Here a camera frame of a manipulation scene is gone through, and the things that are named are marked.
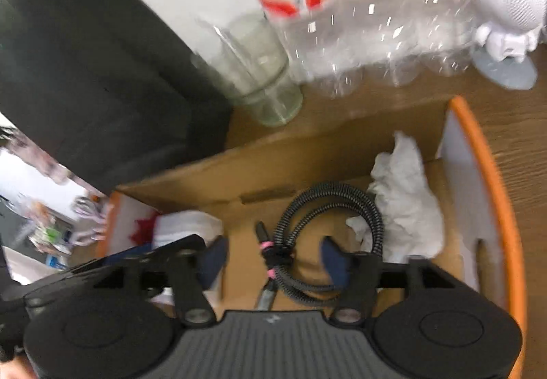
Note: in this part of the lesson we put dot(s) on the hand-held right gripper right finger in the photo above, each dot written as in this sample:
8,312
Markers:
335,263

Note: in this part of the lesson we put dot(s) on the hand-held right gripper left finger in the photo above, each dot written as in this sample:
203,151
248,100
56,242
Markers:
213,261

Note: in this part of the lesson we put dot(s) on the white tissue pack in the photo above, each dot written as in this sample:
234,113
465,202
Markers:
183,225

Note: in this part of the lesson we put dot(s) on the white astronaut figure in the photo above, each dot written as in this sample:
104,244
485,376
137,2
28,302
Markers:
508,37

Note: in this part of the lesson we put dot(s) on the purple marbled vase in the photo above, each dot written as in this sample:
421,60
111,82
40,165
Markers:
92,219

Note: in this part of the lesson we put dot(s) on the clear glass cup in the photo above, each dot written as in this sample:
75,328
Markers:
260,71

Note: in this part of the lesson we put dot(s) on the black paper bag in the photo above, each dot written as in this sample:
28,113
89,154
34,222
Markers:
98,75

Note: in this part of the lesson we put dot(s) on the orange cardboard box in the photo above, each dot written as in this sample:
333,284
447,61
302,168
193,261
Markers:
265,174

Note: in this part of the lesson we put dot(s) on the crumpled white tissue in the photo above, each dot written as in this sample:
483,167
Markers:
406,208

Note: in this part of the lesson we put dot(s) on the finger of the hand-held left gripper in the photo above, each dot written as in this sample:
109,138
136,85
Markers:
126,255

